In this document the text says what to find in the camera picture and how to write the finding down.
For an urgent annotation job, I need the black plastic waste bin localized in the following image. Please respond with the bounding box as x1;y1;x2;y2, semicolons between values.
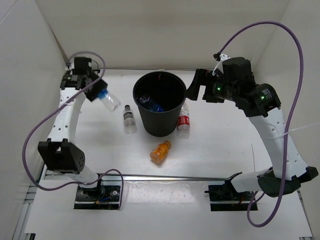
132;71;186;137

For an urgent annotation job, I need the aluminium frame rail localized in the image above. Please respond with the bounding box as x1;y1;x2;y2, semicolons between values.
12;63;82;240
297;191;314;240

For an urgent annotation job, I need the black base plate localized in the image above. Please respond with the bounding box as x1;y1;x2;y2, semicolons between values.
73;181;122;210
204;185;253;212

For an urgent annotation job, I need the orange juice bottle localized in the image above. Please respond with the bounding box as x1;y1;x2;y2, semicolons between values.
149;140;172;164

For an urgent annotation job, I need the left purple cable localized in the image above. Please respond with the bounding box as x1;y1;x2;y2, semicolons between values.
22;51;123;210

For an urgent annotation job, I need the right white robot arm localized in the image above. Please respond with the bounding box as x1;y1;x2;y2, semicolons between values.
184;57;319;200

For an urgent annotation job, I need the metal rail across table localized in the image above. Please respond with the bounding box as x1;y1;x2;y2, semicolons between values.
99;172;231;181

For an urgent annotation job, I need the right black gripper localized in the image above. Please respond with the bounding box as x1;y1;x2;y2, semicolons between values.
183;69;239;104

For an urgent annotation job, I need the black cap clear bottle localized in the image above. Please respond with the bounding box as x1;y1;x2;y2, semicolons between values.
122;104;137;134

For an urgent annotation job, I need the red label water bottle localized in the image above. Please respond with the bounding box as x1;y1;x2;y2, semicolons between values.
177;102;190;139

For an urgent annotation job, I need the blue label bottle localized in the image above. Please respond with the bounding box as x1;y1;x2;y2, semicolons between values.
139;94;164;113
97;88;121;112

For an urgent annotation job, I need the purple cable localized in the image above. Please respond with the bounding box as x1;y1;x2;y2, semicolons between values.
22;51;123;210
212;21;305;228

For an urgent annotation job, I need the left aluminium frame rail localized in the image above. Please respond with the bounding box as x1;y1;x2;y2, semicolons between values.
12;63;82;240

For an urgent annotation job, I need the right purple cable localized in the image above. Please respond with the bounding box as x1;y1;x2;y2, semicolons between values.
212;21;305;228

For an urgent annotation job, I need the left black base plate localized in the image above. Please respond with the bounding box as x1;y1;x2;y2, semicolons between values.
73;181;122;210

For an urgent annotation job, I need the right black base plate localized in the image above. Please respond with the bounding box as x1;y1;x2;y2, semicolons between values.
204;185;253;212

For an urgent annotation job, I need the right aluminium frame rail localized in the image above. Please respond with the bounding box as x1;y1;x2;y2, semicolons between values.
297;191;314;240

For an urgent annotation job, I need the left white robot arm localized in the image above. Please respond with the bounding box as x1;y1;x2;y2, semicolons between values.
37;57;108;200

